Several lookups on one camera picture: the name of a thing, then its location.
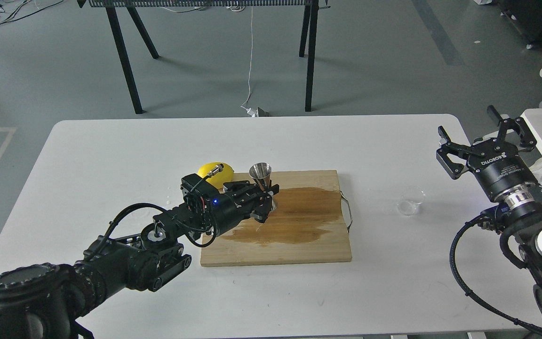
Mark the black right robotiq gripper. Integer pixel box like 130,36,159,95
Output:
436,105,540,204

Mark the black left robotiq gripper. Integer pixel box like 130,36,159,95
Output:
205,181,279,236

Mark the steel double jigger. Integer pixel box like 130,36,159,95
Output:
248,162,277,212

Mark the clear plastic measuring cup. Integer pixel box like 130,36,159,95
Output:
396,186,426,216

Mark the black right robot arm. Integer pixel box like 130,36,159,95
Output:
436,105,542,336

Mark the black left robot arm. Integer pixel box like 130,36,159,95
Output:
0,172,279,339

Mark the yellow lemon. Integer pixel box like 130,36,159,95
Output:
197,161,234,190

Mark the wooden cutting board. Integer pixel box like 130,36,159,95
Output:
199,169,352,267

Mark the white hanging cable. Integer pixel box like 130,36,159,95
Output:
240,5,269,118

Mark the black metal table frame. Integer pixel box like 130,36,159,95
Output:
77,0,329,114

